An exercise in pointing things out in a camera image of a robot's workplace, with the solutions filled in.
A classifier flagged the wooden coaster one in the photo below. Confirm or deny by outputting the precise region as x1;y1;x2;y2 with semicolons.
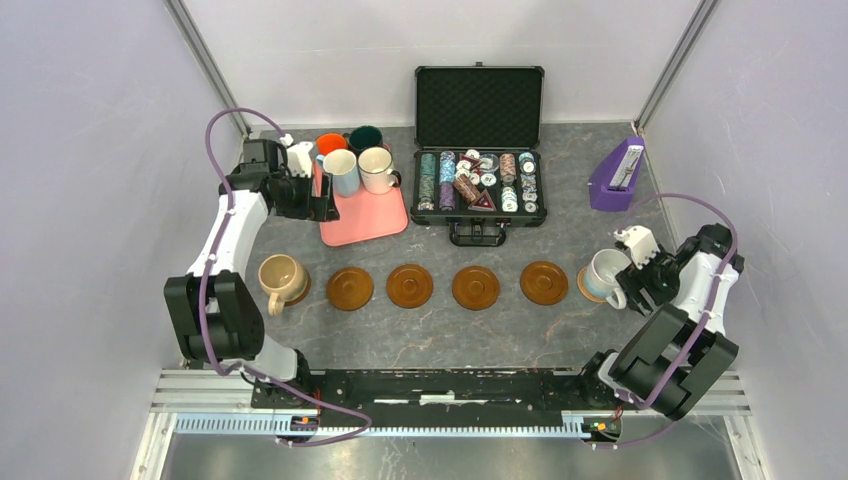
285;270;312;307

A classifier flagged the light blue mug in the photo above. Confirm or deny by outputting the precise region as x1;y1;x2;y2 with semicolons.
321;149;361;198

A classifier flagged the wooden coaster four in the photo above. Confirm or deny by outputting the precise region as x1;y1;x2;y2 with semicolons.
452;266;500;311

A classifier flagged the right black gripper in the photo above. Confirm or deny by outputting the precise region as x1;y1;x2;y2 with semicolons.
615;241;681;317

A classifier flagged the cream mug dark handle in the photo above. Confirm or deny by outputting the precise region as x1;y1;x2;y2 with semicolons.
358;147;402;195

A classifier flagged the dark green mug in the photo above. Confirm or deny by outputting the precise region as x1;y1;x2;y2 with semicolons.
347;125;384;155

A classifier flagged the wooden coaster two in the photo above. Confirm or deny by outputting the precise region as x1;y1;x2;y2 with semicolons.
326;266;374;311

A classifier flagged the orange mug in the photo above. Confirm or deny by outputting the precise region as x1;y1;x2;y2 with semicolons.
315;132;349;156

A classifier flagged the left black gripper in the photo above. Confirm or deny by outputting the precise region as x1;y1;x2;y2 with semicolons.
273;169;339;223

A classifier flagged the wooden coaster five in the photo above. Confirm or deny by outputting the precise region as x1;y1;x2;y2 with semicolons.
519;261;569;306

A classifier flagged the black poker chip case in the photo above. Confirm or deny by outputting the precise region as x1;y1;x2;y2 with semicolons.
409;64;548;247

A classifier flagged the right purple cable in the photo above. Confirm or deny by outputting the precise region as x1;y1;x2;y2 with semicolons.
589;192;739;452

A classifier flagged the pink serving tray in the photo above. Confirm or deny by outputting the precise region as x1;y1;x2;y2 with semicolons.
319;172;408;247

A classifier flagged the purple metronome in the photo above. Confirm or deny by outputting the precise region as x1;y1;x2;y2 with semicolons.
588;136;645;212

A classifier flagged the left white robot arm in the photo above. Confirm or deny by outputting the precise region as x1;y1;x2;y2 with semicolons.
164;136;340;408

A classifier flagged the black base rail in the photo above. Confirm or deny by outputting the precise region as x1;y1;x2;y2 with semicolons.
250;368;627;431

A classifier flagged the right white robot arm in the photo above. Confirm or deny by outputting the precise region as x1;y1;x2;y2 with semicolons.
577;224;745;421

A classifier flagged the beige ceramic mug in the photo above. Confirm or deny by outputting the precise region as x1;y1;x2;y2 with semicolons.
258;254;307;316

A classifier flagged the wooden coaster three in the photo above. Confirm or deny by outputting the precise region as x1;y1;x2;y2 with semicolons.
386;264;434;309

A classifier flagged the white mug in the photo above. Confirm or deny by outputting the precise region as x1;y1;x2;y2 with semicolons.
585;249;630;310

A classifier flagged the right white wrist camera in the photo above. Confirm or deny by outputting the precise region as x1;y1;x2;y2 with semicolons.
613;225;660;270

